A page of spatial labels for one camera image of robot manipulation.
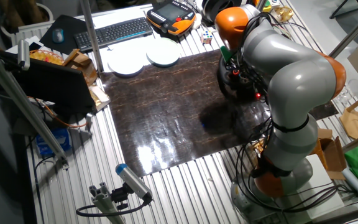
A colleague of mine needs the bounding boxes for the silver depth camera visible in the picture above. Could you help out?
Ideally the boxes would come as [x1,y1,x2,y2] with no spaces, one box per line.
[17,39,31,71]

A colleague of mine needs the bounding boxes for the black computer keyboard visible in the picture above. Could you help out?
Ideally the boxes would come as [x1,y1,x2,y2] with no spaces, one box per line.
[73,17,154,53]

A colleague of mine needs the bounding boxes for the aluminium profile post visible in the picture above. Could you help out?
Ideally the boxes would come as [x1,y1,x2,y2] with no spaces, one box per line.
[328,1,358,58]
[79,0,104,74]

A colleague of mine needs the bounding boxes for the orange black teach pendant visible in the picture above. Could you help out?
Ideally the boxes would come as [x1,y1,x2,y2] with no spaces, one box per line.
[146,0,197,37]

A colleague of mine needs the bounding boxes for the white plate with green rim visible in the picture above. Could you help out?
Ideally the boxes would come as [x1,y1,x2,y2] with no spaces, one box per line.
[145,37,181,68]

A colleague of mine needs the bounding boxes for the black filament spool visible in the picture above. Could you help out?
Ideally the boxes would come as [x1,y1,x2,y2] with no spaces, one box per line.
[202,0,245,24]

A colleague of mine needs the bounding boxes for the open brown cardboard box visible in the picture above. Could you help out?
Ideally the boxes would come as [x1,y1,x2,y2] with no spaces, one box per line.
[311,128,347,181]

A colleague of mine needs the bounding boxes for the Rubik's cube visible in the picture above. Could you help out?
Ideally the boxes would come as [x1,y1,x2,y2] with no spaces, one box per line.
[200,30,213,45]

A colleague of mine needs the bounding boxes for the black laptop screen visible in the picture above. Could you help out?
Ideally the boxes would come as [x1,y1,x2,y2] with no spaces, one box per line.
[12,57,96,114]

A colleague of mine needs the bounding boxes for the silver camera with blue cap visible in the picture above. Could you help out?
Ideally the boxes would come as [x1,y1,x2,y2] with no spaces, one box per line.
[115,163,154,202]

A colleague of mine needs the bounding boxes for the gold shiny object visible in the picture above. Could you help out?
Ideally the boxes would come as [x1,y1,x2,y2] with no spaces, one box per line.
[273,6,295,22]

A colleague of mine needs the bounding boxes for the dark brown marble mat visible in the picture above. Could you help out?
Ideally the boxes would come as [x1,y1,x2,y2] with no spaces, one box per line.
[100,48,340,178]

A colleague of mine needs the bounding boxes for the black mouse pad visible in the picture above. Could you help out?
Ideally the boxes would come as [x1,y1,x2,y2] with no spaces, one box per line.
[39,14,88,55]

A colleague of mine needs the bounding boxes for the white yellow packet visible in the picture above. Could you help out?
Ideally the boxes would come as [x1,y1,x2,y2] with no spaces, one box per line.
[88,85,111,113]

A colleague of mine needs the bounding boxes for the black camera ball mount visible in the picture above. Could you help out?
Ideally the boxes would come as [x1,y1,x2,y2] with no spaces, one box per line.
[110,183,132,211]

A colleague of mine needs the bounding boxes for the orange cable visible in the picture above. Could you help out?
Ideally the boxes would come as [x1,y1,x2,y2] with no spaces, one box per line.
[26,95,90,129]

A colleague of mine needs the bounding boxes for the slanted aluminium frame pole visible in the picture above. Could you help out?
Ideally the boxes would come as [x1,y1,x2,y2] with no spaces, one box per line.
[0,43,70,169]

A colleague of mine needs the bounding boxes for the black camera cable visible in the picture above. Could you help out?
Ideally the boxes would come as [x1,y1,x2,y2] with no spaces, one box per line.
[75,194,154,218]

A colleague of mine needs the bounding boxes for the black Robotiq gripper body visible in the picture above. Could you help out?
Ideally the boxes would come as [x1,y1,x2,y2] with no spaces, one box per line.
[225,58,247,78]

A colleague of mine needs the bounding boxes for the black steering wheel base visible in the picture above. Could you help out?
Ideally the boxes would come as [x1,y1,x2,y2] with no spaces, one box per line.
[231,83,260,101]

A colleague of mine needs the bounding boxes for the white round plate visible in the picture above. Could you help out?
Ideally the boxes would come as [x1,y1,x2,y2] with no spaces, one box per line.
[107,37,150,65]
[107,49,145,77]

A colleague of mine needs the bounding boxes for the aluminium profile camera mount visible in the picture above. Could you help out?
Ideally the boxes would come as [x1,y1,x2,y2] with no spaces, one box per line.
[88,182,127,224]

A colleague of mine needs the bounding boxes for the blue grey computer mouse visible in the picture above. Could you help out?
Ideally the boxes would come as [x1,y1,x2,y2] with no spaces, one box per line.
[52,28,65,44]

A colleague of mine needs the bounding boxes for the white paper roll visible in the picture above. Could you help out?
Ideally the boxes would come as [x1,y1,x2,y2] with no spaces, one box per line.
[342,167,358,203]

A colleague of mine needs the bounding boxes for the small white box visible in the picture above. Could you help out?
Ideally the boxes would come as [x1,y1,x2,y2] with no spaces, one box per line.
[4,35,45,55]

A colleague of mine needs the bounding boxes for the blue tissue pack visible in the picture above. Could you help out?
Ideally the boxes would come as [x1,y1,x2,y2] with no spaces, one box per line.
[35,127,71,158]

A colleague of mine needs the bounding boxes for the black racing steering wheel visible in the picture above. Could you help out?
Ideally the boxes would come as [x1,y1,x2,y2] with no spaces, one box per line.
[217,55,262,100]

